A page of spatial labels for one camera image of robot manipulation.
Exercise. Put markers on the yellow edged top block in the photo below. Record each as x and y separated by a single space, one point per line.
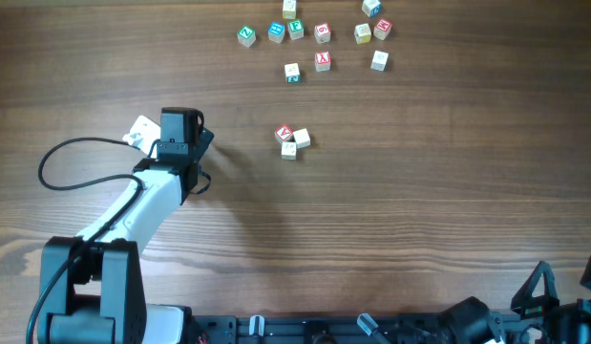
289 10

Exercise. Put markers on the beige picture block right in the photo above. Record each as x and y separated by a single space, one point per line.
379 61

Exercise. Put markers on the green J letter block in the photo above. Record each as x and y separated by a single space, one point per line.
292 73

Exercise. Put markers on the plain beige picture block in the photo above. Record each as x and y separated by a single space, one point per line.
289 151

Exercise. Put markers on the plain white wooden block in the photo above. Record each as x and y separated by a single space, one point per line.
302 138

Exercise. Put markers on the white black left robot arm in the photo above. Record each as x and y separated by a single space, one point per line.
91 289

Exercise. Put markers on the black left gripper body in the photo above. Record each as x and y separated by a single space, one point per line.
204 139

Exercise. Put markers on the red 9 number block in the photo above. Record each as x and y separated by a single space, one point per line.
322 33

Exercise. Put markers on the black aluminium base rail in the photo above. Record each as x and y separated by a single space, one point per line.
405 328

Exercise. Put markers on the blue edged top block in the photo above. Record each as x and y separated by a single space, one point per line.
371 7

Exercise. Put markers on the green F letter block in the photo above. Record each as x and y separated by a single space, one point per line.
296 29

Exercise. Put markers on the green Z letter block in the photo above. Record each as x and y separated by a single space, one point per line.
246 36

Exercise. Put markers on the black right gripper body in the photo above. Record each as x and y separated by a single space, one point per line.
534 310

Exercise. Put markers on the blue letter block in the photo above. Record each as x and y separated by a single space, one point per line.
276 32

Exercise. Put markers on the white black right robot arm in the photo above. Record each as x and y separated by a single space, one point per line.
470 321

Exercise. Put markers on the red M letter block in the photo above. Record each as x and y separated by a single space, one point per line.
382 28

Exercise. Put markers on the red Y letter block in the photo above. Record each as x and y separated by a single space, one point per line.
322 61

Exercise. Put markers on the yellow picture block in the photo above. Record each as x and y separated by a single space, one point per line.
362 33

